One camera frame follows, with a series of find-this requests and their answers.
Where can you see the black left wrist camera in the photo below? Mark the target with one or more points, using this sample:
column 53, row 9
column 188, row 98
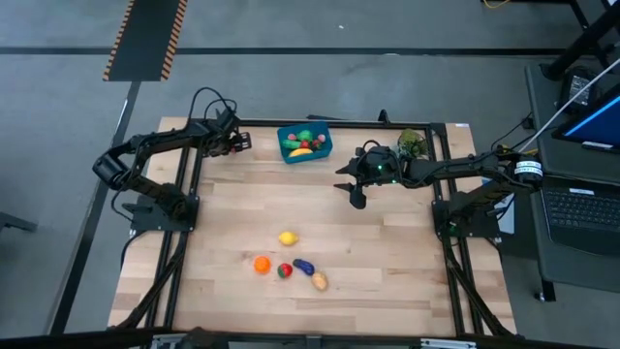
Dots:
column 226, row 120

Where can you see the tan toy potato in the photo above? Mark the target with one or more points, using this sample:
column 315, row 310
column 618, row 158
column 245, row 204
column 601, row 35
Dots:
column 319, row 280

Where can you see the green toy pepper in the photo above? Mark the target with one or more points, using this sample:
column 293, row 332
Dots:
column 305, row 135

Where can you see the yellow toy banana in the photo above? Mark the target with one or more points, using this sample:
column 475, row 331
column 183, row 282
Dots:
column 300, row 152

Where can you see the green potted artificial plant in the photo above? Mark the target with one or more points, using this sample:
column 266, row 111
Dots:
column 412, row 143

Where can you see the dark metal stand foot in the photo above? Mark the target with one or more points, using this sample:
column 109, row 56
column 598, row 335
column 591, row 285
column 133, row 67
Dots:
column 14, row 223

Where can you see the yellow toy lemon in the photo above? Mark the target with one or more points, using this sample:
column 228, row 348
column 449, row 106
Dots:
column 288, row 238

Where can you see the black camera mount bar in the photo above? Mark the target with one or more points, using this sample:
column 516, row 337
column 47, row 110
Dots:
column 72, row 339

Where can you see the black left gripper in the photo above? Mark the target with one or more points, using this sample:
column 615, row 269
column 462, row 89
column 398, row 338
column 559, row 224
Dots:
column 223, row 143

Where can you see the black side desk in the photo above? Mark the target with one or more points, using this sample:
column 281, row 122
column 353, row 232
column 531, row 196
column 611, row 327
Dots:
column 571, row 271

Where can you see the teal plastic container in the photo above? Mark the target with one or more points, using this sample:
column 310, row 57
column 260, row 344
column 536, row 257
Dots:
column 325, row 154

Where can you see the white rod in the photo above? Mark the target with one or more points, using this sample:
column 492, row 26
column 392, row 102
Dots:
column 557, row 114

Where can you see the black power adapter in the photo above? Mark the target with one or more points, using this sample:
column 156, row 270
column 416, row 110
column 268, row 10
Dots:
column 577, row 89

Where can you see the purple toy eggplant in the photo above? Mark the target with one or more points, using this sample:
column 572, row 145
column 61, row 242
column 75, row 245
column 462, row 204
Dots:
column 303, row 266

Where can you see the black stand leg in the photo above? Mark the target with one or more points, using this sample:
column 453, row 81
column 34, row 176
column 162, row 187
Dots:
column 581, row 43

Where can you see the black yellow striped floor mat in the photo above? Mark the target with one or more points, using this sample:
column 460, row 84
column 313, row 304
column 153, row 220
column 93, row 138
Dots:
column 145, row 39

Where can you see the large red toy strawberry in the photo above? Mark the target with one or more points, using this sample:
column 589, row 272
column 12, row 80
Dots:
column 285, row 270

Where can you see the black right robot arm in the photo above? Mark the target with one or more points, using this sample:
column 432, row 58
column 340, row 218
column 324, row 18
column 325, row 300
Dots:
column 460, row 169

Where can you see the orange plastic toy orange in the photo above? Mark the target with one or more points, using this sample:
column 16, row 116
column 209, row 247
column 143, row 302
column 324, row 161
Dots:
column 262, row 264

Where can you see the black metal table frame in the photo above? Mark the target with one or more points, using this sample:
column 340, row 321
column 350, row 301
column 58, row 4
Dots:
column 363, row 124

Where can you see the black laptop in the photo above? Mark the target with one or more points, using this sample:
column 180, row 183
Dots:
column 581, row 218

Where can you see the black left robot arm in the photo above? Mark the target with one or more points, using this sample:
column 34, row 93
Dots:
column 160, row 140

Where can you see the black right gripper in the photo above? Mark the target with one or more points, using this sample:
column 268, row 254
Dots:
column 358, row 199

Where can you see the yellow power plug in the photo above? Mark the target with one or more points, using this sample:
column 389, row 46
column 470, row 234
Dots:
column 507, row 149

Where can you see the monitor with blue screen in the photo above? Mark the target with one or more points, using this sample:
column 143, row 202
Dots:
column 600, row 123

